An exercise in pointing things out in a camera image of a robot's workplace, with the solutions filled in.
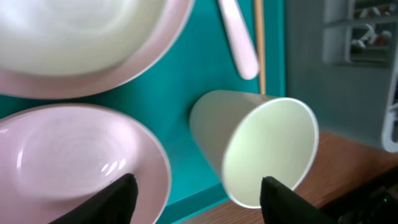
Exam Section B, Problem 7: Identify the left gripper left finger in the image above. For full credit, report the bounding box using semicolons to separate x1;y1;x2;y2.
51;174;139;224

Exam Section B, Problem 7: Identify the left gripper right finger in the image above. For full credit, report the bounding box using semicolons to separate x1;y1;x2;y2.
259;176;336;224

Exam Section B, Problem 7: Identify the small bowl with nuts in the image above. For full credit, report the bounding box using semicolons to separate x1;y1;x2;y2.
1;103;172;223

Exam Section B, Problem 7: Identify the white plastic cup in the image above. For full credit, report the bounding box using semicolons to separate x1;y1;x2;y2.
189;90;320;208

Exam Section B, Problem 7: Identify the grey dish rack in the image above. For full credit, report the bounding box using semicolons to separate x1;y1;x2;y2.
285;0;397;152

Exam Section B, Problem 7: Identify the white plastic fork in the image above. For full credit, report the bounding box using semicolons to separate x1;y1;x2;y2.
218;0;259;80

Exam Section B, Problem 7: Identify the teal plastic tray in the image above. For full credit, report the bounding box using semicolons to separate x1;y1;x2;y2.
0;0;286;224

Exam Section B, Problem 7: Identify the large white plate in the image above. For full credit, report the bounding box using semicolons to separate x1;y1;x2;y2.
1;0;194;99

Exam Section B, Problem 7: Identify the wooden chopstick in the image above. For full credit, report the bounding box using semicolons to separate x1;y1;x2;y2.
254;0;266;95

